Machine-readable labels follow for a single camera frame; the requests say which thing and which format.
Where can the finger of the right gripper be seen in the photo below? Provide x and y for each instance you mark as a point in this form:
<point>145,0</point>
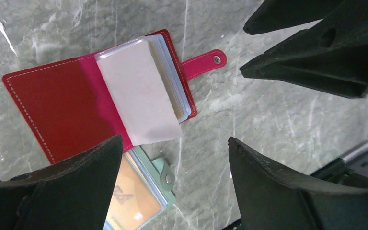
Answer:
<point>330,57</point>
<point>274,15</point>

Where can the red card holder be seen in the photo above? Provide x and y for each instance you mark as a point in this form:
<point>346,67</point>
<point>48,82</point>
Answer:
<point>137,90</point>

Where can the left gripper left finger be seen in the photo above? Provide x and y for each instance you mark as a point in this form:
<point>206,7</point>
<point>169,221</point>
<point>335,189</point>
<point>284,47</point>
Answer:
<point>73,194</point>

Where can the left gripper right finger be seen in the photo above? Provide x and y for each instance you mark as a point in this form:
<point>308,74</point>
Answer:
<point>298,193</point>

